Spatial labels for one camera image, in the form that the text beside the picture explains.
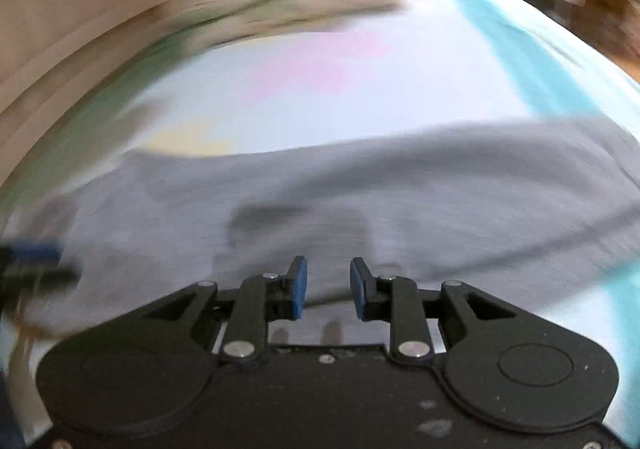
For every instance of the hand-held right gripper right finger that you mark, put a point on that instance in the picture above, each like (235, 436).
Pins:
(359, 289)

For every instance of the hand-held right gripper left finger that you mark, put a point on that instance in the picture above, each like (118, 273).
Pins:
(298, 289)

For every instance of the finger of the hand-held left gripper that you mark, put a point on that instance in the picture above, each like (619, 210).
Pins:
(30, 251)

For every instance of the grey pants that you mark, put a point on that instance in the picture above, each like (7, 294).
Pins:
(400, 189)

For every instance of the pastel printed bed sheet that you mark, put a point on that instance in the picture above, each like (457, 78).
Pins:
(375, 89)

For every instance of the cream floral pillow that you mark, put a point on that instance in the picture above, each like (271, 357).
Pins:
(320, 4)

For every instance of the white wooden bed frame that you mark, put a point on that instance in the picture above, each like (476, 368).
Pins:
(75, 4)

